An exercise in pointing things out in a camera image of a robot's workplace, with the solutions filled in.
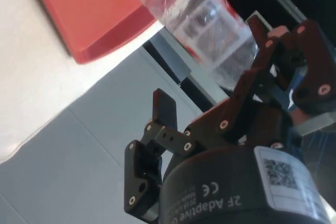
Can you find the red tray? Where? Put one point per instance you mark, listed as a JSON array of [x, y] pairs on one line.
[[86, 11]]

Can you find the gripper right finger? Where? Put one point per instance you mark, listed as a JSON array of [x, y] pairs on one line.
[[262, 77]]

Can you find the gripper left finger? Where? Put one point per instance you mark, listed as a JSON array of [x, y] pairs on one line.
[[136, 176]]

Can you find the clear plastic bottle white cap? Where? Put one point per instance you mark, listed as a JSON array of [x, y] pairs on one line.
[[199, 24]]

